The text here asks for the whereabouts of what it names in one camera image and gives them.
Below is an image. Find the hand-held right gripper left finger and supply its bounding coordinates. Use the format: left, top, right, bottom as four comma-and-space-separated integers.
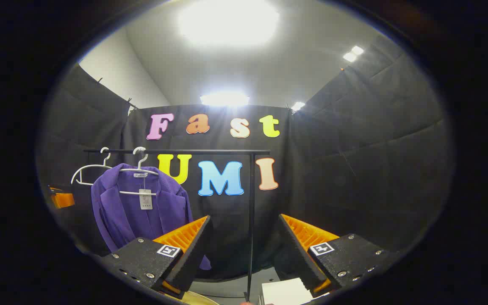
100, 215, 213, 300

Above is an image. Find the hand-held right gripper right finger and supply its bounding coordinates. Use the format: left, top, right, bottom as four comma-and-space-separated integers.
278, 213, 401, 297

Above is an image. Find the purple ribbed jacket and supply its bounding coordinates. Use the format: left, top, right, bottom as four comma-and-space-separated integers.
91, 163, 212, 271

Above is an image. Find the white plastic hanger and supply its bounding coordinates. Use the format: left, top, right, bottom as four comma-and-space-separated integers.
119, 147, 160, 196
71, 147, 113, 187

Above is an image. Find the black clothes rack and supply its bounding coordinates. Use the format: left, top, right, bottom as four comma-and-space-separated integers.
84, 148, 271, 302

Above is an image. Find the white flat board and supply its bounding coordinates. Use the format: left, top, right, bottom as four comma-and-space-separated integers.
262, 277, 312, 305

